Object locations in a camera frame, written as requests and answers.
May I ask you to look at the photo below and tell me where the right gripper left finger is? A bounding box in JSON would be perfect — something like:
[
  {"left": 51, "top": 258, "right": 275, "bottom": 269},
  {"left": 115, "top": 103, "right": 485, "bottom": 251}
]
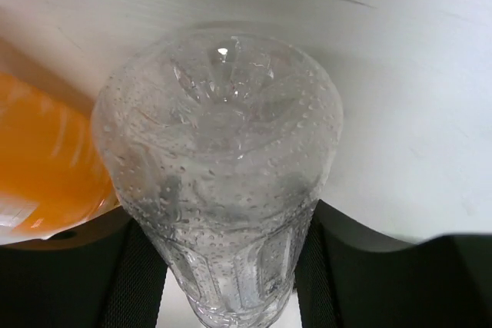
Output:
[{"left": 1, "top": 212, "right": 167, "bottom": 327}]

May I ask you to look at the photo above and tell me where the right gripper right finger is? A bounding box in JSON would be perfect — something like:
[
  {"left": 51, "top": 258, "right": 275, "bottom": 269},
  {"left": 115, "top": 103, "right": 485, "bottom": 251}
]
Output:
[{"left": 295, "top": 202, "right": 491, "bottom": 327}]

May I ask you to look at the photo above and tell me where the orange juice bottle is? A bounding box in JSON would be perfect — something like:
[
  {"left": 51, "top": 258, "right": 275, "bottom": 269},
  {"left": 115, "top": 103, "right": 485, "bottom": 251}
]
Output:
[{"left": 1, "top": 73, "right": 118, "bottom": 245}]

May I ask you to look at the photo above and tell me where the clear unlabelled plastic bottle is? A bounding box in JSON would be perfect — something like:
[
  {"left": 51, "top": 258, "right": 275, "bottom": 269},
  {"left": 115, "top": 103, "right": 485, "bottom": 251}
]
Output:
[{"left": 91, "top": 28, "right": 343, "bottom": 327}]

